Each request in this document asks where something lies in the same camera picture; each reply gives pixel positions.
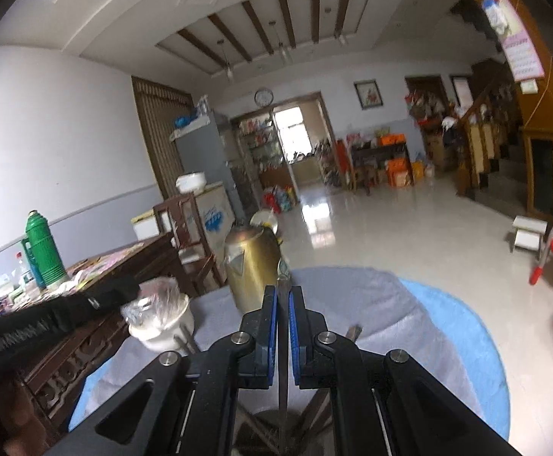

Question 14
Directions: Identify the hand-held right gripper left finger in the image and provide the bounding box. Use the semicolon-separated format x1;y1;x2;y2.
43;286;280;456

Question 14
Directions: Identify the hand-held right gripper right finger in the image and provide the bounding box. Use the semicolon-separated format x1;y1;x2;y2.
289;287;524;456

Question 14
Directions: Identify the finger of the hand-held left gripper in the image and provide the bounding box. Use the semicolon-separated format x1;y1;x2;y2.
0;277;141;364

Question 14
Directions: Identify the dark metal utensil cup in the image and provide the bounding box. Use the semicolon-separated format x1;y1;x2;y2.
236;408;308;456

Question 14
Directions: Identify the carved dark wooden sideboard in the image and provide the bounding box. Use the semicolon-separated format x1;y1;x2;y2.
0;233;196;456

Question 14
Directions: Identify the plastic bottle with blue label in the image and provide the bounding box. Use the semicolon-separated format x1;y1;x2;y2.
14;253;37;295

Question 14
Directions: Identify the green thermos flask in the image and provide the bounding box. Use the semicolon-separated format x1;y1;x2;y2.
24;210;69;290

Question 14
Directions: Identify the brass coloured electric kettle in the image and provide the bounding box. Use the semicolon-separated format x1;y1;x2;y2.
223;224;291;314

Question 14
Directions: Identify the pink patterned sideboard cloth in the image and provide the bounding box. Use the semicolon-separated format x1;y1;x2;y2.
0;242;146;314

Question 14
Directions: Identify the grey felt table cloth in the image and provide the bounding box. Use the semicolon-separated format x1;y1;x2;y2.
86;266;483;456

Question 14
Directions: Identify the clear plastic bag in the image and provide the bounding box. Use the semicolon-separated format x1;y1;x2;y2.
120;278;190;331

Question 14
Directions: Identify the white round fan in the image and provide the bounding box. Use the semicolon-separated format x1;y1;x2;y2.
250;210;280;231

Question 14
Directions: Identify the white chest freezer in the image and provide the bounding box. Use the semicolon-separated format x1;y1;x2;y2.
193;181;237;257

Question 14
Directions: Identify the dark wooden chair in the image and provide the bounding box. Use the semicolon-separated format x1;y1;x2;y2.
153;192;230;295

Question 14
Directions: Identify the blue round tablecloth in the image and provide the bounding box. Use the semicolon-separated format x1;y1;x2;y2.
67;275;512;445

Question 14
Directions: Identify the white rice cooker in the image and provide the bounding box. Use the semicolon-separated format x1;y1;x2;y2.
176;172;208;193

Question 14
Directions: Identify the glass display cabinet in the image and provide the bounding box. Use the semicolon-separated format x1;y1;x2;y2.
231;111;289;191

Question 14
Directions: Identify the orange cardboard box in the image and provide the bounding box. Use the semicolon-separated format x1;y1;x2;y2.
387;158;415;187

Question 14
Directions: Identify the grey refrigerator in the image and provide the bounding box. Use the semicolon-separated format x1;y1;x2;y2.
169;111;246;224

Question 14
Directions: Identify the dark wooden side table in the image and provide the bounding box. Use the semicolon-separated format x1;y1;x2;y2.
345;135;412;192

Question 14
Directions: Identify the brown slatted wooden door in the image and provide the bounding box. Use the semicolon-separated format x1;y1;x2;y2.
131;76;194;200

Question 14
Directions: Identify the white step stool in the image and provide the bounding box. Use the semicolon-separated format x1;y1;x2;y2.
513;215;550;252

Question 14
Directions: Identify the framed flower picture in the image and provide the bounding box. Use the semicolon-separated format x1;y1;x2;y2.
353;80;382;110

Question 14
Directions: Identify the wooden stair railing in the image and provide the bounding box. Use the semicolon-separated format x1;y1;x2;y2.
452;81;519;198

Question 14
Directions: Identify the pendant ceiling lamp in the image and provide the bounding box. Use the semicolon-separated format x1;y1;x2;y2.
217;40;235;81
269;21;290;63
325;8;349;46

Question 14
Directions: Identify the dark wooden door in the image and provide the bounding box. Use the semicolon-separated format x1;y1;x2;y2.
404;75;448;125

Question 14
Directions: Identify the orange brown pillar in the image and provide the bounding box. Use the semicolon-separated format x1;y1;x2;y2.
447;0;553;214

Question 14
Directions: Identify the white hanging bag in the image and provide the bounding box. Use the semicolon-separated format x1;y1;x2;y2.
482;0;515;34

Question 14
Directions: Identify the pink wall calendar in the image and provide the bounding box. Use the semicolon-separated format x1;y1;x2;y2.
483;0;545;81

